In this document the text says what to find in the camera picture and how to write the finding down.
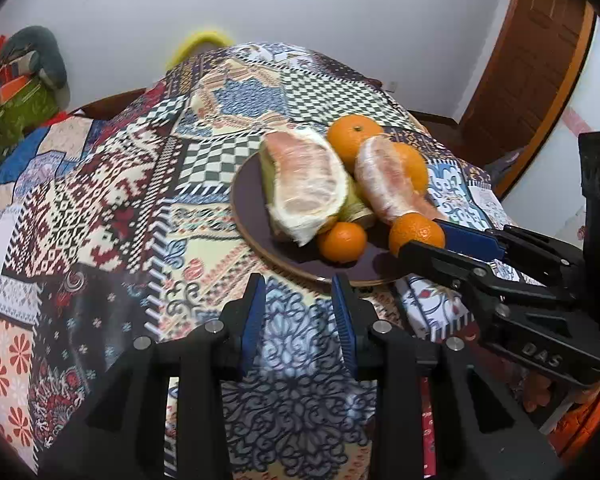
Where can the yellow-green pomelo piece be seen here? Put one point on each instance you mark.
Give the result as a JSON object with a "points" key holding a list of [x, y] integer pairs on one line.
{"points": [[379, 172]]}

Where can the wooden door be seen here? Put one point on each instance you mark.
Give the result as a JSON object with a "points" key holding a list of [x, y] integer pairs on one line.
{"points": [[532, 71]]}

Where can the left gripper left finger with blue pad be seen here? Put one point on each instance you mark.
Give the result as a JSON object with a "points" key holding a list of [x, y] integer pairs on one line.
{"points": [[119, 430]]}

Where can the large orange with sticker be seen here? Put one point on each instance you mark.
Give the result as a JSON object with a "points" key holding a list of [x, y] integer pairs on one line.
{"points": [[414, 166]]}

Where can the grey plush toy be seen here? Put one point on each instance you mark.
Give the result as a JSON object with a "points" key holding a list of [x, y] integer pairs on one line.
{"points": [[34, 51]]}

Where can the dark purple plate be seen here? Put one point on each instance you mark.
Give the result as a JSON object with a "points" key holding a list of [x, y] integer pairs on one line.
{"points": [[375, 267]]}

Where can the small mandarin orange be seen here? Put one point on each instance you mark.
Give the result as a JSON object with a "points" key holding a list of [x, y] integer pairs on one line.
{"points": [[344, 243]]}

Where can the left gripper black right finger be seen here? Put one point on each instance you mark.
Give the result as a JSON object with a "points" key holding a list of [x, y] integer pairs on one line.
{"points": [[479, 431]]}

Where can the patchwork patterned bedspread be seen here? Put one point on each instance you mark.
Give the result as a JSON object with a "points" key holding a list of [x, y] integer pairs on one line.
{"points": [[112, 230]]}

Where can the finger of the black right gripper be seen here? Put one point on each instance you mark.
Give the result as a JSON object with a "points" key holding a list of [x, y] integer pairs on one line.
{"points": [[500, 244], [479, 287]]}

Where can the medium orange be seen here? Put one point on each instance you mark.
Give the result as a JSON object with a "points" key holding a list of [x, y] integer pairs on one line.
{"points": [[346, 135]]}

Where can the peeled pomelo wedge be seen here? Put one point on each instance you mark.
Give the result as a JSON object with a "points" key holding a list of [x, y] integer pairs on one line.
{"points": [[304, 180]]}

